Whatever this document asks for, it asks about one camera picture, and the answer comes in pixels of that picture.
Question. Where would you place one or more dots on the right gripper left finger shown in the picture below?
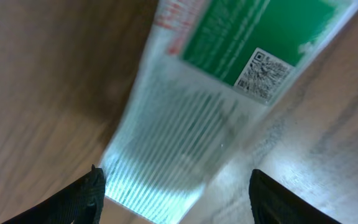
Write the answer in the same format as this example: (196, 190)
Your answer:
(81, 202)

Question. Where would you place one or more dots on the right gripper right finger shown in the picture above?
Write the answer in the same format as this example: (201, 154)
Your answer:
(271, 202)

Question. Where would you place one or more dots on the white green medicine box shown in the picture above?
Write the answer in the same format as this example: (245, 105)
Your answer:
(210, 71)

